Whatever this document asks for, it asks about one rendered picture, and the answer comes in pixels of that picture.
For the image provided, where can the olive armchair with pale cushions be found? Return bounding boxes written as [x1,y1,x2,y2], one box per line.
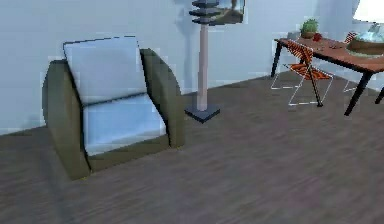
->
[41,35,186,181]

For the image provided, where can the framed landscape picture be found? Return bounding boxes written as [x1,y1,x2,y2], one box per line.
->
[213,0,247,26]

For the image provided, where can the green potted house plant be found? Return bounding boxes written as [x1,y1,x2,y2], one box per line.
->
[299,18,320,40]

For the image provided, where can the brown table with black legs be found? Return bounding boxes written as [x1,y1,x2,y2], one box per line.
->
[270,36,384,117]

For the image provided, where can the brown bowl with glass dome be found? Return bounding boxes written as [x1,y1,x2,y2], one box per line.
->
[346,22,384,58]

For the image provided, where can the bright window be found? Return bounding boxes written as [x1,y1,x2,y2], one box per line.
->
[352,0,384,24]

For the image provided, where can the floor lamp with pale post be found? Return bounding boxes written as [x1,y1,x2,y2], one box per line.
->
[184,0,222,124]

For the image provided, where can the orange striped wire chair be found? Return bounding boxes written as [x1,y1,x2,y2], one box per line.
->
[270,39,334,108]

